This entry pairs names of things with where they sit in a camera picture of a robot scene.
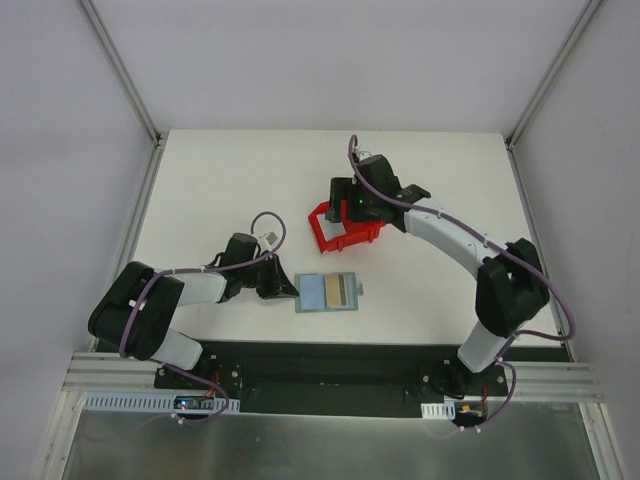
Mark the red plastic bin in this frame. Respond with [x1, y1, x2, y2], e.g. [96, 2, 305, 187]
[307, 200, 385, 254]

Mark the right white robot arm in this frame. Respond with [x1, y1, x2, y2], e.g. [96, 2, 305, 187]
[325, 153, 550, 395]

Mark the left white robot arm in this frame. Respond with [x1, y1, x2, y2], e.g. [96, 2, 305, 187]
[88, 232, 299, 389]

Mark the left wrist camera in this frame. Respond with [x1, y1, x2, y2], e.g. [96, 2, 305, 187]
[258, 231, 280, 251]

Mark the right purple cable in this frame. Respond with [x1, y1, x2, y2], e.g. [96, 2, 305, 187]
[347, 133, 577, 441]

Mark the purple cable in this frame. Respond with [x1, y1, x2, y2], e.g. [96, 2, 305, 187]
[79, 212, 287, 444]
[347, 133, 577, 441]

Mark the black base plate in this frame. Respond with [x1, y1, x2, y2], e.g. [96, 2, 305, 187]
[154, 341, 508, 418]

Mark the left aluminium frame post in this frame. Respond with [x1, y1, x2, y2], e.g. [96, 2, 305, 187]
[77, 0, 169, 146]

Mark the aluminium frame post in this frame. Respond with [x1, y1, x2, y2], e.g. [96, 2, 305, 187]
[504, 0, 606, 149]
[77, 0, 169, 146]

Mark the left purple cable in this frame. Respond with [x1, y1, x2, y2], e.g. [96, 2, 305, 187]
[79, 212, 287, 444]

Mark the right aluminium frame post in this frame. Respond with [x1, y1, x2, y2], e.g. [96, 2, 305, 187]
[504, 0, 606, 149]

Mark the left white cable duct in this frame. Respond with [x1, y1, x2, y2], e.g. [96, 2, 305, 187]
[84, 393, 240, 415]

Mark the white cable duct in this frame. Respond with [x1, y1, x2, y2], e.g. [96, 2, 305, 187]
[84, 393, 240, 415]
[420, 402, 456, 421]

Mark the right white cable duct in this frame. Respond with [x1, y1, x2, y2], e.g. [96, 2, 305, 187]
[420, 402, 456, 421]

